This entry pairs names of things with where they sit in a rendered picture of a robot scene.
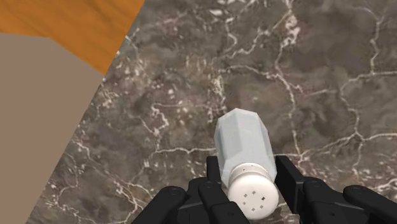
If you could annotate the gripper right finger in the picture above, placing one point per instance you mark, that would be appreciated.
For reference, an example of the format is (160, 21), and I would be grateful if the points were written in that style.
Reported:
(313, 195)

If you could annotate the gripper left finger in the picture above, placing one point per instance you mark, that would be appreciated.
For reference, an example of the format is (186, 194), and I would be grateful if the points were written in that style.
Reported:
(203, 198)

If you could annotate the white salt shaker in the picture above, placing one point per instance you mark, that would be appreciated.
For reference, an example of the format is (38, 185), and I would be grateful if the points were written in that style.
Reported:
(245, 155)

